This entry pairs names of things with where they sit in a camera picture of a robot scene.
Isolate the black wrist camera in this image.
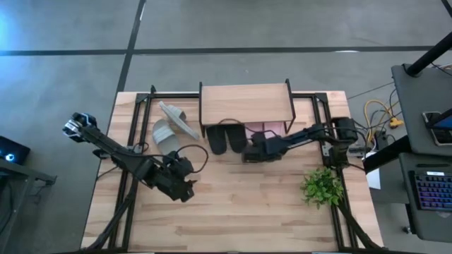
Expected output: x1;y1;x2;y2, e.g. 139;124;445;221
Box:
250;131;268;146
169;151;195;174

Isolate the black diagonal beam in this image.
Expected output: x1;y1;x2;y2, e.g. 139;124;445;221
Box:
362;135;412;174

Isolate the grey desk with keyboard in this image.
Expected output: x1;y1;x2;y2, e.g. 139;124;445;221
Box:
398;152;452;243

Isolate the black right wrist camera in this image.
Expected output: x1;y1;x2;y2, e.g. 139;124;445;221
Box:
250;131;268;146

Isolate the grey desk with phone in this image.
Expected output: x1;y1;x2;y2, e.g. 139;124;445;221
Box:
391;63;452;157

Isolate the black device with blue light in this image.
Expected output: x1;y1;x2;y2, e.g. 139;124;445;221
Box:
0;135;31;165

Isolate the black diagonal pole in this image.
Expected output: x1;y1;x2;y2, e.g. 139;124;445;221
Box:
405;31;452;78

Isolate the backlit computer keyboard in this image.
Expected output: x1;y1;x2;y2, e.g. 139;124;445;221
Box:
409;170;452;212

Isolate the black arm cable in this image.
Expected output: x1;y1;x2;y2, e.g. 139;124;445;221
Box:
175;143;210;174
218;117;258;138

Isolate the grey slide sandal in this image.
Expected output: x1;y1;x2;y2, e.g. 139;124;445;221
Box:
158;100;201;141
152;118;182;157

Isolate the wooden shelf with black frame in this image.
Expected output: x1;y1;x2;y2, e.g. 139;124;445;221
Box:
198;78;297;139

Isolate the black slide sandal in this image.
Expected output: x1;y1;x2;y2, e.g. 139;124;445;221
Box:
225;123;249;154
206;124;227;156

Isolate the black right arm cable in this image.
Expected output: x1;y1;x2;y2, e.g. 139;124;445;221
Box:
218;117;258;138

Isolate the black aluminium table frame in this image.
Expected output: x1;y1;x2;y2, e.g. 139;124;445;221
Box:
83;84;386;253

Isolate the white paper sheet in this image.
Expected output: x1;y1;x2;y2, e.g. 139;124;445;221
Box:
364;151;382;191

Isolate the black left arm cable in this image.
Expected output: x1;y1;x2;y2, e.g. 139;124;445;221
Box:
175;143;210;174

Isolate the yellow cable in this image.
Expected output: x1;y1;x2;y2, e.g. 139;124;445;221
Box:
364;99;405;145

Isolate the grey metal side stand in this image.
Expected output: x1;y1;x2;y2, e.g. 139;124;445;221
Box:
0;157;57;254

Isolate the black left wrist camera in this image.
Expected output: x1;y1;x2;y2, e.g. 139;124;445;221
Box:
169;151;195;174

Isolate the green artificial plant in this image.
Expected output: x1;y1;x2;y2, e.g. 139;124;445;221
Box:
299;167;345;210

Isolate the smartphone with dark screen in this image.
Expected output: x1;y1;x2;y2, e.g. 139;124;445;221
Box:
422;111;452;147

